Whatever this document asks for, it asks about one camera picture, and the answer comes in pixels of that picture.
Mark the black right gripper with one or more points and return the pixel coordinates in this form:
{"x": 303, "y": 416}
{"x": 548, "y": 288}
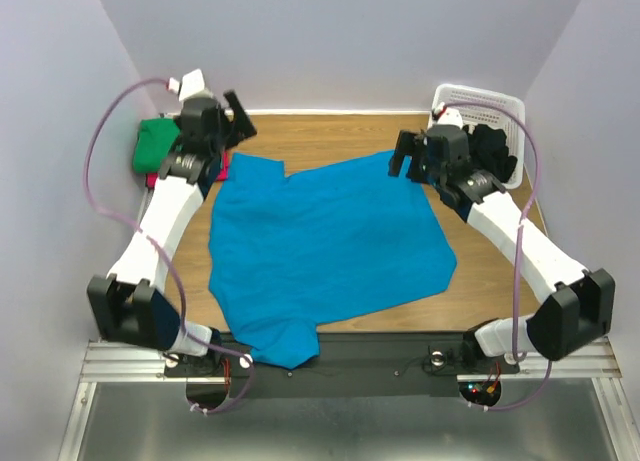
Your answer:
{"x": 417, "y": 156}

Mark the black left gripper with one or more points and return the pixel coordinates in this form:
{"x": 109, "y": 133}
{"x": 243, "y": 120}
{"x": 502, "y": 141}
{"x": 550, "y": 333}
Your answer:
{"x": 241, "y": 129}

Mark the blue t shirt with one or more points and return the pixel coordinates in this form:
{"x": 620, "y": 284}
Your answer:
{"x": 293, "y": 252}

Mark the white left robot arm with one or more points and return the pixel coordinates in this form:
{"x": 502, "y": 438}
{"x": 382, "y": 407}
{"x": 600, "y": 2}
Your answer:
{"x": 129, "y": 303}

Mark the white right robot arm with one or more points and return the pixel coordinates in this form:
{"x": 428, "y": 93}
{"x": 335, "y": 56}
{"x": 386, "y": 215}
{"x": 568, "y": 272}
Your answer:
{"x": 576, "y": 303}

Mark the pink folded t shirt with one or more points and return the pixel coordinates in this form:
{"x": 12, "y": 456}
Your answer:
{"x": 151, "y": 178}

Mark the black t shirt in basket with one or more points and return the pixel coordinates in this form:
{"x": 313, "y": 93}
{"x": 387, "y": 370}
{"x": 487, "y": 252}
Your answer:
{"x": 489, "y": 151}

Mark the white plastic laundry basket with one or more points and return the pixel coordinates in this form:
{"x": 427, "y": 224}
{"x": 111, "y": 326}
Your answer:
{"x": 473, "y": 116}

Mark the green folded t shirt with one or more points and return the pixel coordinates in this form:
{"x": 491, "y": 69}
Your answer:
{"x": 155, "y": 138}

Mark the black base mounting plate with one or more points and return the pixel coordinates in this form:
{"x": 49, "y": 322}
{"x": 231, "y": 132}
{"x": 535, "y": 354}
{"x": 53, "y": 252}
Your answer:
{"x": 349, "y": 365}

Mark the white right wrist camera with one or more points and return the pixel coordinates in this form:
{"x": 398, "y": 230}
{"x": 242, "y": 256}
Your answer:
{"x": 442, "y": 114}

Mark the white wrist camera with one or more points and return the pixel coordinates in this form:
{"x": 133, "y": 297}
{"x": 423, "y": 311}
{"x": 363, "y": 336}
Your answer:
{"x": 192, "y": 84}
{"x": 442, "y": 114}

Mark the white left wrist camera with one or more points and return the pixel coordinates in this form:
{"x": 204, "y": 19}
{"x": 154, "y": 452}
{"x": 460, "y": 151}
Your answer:
{"x": 192, "y": 84}

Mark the aluminium frame rail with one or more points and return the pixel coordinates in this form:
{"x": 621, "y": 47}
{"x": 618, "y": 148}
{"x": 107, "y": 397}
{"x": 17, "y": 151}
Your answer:
{"x": 113, "y": 362}

